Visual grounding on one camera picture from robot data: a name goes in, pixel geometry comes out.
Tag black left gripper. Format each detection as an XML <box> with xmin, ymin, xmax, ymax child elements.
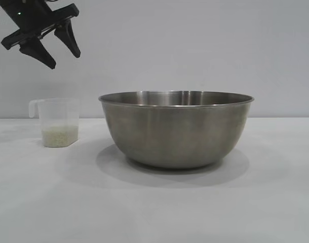
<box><xmin>0</xmin><ymin>0</ymin><xmax>81</xmax><ymax>69</ymax></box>

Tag clear plastic measuring cup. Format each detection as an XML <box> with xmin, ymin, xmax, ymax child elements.
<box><xmin>28</xmin><ymin>97</ymin><xmax>80</xmax><ymax>147</ymax></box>

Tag white uncooked rice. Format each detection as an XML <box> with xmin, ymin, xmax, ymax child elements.
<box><xmin>42</xmin><ymin>126</ymin><xmax>79</xmax><ymax>147</ymax></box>

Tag stainless steel mixing bowl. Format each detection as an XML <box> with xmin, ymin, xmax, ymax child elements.
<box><xmin>98</xmin><ymin>90</ymin><xmax>255</xmax><ymax>170</ymax></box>

